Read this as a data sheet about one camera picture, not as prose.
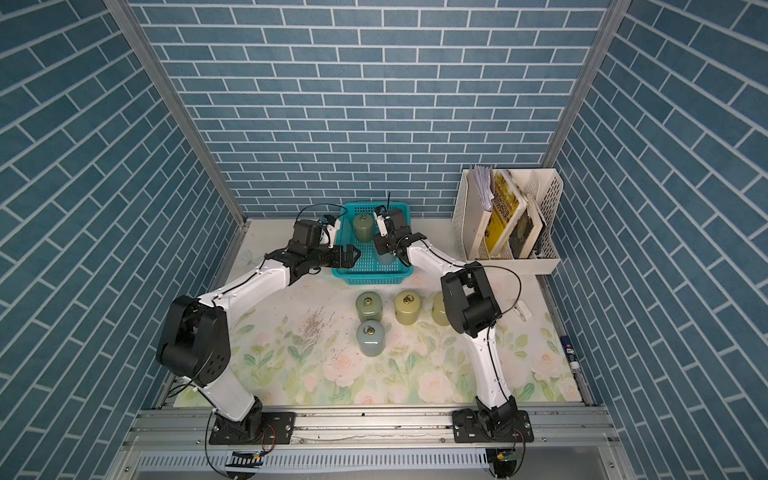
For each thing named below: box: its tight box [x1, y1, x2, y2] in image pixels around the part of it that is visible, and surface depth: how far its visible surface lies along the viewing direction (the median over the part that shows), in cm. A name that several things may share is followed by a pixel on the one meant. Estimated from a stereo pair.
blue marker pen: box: [560, 335, 581, 371], surface depth 91 cm
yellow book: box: [485, 169, 527, 256], surface depth 98 cm
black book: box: [508, 194, 547, 259], surface depth 98 cm
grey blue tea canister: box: [356, 320, 385, 358], surface depth 84 cm
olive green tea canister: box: [394, 290, 421, 325], surface depth 90 cm
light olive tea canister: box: [432, 292, 450, 326], surface depth 92 cm
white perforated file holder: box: [452, 168, 564, 275], surface depth 98 cm
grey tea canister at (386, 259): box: [376, 252, 398, 265], surface depth 109 cm
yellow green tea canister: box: [355, 291, 383, 323], surface depth 89 cm
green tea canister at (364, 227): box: [354, 213, 375, 243], surface depth 112 cm
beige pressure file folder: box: [463, 165, 494, 261], surface depth 91 cm
